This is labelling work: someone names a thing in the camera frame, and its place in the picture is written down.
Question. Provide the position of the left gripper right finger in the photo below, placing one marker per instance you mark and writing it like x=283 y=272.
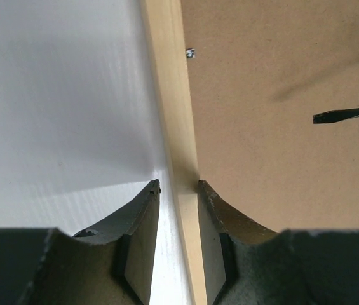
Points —
x=247 y=263

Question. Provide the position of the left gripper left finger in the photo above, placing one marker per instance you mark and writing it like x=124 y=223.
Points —
x=109 y=262

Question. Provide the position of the red handled screwdriver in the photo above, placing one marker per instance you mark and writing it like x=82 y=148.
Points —
x=335 y=116

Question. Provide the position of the wooden picture frame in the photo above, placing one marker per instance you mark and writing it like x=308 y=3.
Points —
x=238 y=83

